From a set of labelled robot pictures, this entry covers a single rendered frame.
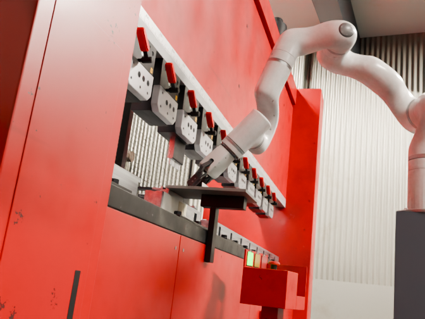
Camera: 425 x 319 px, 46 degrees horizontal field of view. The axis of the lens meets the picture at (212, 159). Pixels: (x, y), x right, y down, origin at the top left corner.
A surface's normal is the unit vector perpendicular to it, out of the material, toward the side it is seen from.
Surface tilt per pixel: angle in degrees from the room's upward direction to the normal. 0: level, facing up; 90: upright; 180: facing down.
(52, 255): 90
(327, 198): 90
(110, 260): 90
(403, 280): 90
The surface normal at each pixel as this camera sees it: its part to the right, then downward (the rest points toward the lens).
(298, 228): -0.28, -0.27
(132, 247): 0.95, 0.04
